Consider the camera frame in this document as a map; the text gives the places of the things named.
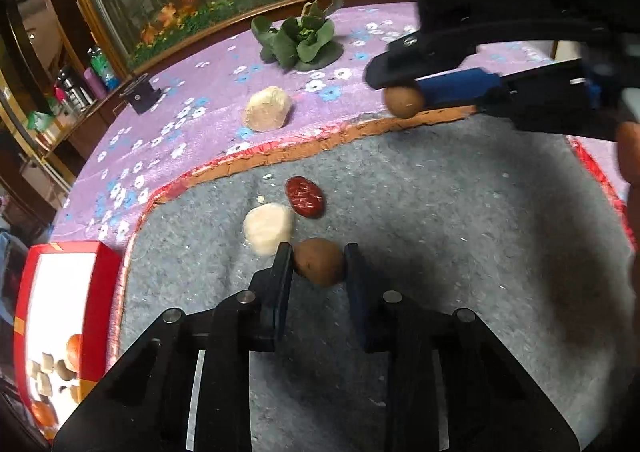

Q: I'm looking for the beige lumpy piece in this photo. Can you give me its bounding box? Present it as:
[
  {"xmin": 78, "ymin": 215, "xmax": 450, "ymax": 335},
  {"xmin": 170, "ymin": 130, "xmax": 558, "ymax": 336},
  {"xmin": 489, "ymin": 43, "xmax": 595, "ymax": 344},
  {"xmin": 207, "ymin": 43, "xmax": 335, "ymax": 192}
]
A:
[{"xmin": 242, "ymin": 86, "xmax": 294, "ymax": 133}]

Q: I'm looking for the grey mat with red border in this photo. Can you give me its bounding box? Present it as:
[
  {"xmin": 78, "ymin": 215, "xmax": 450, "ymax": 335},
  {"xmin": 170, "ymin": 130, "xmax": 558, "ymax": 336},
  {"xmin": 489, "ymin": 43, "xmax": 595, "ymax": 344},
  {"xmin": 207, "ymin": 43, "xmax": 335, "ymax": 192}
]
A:
[{"xmin": 107, "ymin": 104, "xmax": 640, "ymax": 452}]

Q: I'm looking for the purple bottle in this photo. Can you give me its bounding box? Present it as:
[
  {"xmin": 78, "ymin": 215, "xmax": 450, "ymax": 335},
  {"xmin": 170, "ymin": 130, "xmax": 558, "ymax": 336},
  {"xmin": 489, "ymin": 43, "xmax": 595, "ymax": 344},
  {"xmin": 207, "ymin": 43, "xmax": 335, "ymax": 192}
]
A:
[{"xmin": 82, "ymin": 68, "xmax": 108, "ymax": 100}]

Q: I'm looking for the green bottle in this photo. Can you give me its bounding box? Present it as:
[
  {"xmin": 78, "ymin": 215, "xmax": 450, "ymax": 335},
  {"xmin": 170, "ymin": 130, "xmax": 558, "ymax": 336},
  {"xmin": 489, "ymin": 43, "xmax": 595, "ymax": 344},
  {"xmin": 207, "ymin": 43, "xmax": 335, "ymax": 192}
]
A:
[{"xmin": 87, "ymin": 46, "xmax": 121, "ymax": 92}]

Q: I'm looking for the red tray with white inside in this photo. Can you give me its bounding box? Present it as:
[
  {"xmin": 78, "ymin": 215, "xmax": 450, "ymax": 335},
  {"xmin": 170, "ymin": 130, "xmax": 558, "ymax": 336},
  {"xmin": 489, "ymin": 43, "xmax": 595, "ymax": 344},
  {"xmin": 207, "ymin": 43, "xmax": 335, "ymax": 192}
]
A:
[{"xmin": 12, "ymin": 240, "xmax": 123, "ymax": 443}]

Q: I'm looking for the orange tangerine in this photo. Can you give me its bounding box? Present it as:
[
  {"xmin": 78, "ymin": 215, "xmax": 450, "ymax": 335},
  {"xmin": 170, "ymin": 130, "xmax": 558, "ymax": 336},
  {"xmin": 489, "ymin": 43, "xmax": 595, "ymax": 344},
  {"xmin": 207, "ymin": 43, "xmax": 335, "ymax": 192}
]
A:
[
  {"xmin": 31, "ymin": 401, "xmax": 60, "ymax": 433},
  {"xmin": 65, "ymin": 333, "xmax": 83, "ymax": 374}
]

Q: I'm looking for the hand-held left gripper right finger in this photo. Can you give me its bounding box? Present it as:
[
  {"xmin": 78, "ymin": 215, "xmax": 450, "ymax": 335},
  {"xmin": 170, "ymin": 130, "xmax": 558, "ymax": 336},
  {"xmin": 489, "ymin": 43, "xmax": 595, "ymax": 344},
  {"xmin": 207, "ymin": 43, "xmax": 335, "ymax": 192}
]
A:
[{"xmin": 344, "ymin": 242, "xmax": 582, "ymax": 452}]

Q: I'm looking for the wooden cabinet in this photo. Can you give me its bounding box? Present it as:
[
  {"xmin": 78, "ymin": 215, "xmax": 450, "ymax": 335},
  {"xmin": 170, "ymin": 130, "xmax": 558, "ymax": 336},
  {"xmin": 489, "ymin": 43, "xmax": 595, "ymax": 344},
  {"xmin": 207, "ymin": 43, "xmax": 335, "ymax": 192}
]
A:
[{"xmin": 0, "ymin": 0, "xmax": 133, "ymax": 233}]

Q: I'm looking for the red dried date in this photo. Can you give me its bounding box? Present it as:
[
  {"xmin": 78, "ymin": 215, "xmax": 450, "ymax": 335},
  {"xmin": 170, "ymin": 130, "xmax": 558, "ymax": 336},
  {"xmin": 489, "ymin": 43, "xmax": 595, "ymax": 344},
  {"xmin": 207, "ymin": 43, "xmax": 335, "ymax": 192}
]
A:
[{"xmin": 284, "ymin": 175, "xmax": 327, "ymax": 220}]

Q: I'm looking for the person's right hand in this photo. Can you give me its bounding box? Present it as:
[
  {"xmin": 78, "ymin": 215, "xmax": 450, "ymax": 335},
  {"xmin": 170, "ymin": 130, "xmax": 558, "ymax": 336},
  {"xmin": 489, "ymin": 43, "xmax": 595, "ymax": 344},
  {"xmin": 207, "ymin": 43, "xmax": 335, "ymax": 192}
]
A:
[{"xmin": 616, "ymin": 121, "xmax": 640, "ymax": 285}]

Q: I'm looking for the green leafy vegetable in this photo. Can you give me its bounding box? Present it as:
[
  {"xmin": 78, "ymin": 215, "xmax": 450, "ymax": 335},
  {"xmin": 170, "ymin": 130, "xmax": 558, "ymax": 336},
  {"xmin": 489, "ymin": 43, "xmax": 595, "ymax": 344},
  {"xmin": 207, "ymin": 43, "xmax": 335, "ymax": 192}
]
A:
[{"xmin": 250, "ymin": 0, "xmax": 346, "ymax": 73}]

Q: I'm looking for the small black box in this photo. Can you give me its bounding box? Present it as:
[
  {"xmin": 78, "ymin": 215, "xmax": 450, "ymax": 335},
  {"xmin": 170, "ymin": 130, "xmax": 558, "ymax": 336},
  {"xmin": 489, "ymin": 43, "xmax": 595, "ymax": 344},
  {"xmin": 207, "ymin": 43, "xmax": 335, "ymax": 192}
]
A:
[{"xmin": 119, "ymin": 73, "xmax": 165, "ymax": 115}]

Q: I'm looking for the green bag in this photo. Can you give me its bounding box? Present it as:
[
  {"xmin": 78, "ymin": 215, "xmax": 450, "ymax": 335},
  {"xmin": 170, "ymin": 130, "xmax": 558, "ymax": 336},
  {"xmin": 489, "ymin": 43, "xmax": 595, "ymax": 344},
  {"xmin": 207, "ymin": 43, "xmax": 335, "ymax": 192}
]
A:
[{"xmin": 26, "ymin": 110, "xmax": 57, "ymax": 132}]

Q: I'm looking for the white peeled chunk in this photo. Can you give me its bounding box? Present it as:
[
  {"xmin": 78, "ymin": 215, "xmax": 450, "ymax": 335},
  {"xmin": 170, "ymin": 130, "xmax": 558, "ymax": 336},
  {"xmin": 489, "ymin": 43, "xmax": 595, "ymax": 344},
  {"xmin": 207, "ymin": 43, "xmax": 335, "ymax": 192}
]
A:
[{"xmin": 242, "ymin": 202, "xmax": 297, "ymax": 257}]

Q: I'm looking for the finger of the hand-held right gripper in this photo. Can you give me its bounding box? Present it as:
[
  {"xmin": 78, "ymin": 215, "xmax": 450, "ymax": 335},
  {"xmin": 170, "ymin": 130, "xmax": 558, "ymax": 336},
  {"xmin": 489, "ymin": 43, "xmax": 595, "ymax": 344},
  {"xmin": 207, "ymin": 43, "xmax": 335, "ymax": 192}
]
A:
[
  {"xmin": 418, "ymin": 58, "xmax": 623, "ymax": 142},
  {"xmin": 363, "ymin": 29, "xmax": 551, "ymax": 92}
]

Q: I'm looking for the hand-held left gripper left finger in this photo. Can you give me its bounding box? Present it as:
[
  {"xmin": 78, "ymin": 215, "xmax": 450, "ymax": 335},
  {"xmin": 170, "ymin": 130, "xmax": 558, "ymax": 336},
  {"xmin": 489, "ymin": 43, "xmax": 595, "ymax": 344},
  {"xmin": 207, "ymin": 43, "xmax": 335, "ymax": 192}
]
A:
[{"xmin": 52, "ymin": 242, "xmax": 295, "ymax": 452}]

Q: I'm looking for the black and silver thermos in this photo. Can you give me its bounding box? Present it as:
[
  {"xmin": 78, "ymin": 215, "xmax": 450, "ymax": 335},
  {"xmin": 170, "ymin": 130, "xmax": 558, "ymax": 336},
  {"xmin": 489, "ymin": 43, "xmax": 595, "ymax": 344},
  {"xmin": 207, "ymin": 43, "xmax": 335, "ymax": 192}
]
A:
[{"xmin": 54, "ymin": 66, "xmax": 97, "ymax": 112}]

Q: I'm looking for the purple floral blanket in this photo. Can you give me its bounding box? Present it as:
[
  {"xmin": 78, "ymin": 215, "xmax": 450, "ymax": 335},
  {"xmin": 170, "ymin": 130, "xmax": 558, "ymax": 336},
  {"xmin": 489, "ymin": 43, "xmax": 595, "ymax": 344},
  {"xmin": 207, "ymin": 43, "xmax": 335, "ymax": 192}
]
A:
[{"xmin": 50, "ymin": 2, "xmax": 640, "ymax": 253}]

